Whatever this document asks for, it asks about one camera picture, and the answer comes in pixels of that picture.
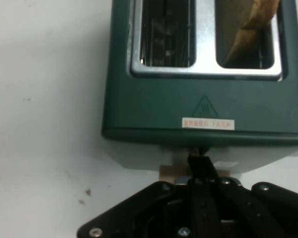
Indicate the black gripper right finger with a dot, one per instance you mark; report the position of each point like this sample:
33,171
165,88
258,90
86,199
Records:
263,213

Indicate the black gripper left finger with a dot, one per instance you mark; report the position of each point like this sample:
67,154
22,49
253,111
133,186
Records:
139,210

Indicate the dark green toaster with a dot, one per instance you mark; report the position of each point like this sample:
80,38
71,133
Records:
164,104

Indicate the toasted bread slice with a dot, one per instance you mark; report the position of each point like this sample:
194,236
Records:
253,24

